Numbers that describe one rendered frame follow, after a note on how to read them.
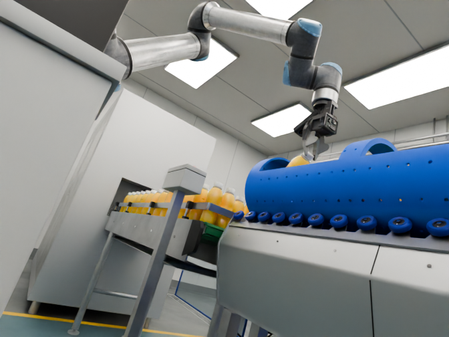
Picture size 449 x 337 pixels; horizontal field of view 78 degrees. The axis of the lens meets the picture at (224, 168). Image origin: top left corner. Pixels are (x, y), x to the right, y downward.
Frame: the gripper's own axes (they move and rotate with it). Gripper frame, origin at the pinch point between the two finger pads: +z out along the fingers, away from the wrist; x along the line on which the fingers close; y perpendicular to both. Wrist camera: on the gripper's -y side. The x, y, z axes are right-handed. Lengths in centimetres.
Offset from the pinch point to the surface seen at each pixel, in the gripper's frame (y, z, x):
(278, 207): -4.1, 21.3, -4.9
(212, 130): -446, -206, 166
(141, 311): -44, 69, -23
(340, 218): 20.2, 24.2, -5.3
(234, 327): -16, 63, -1
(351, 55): -111, -219, 154
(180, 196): -44, 23, -23
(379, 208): 29.7, 21.2, -5.0
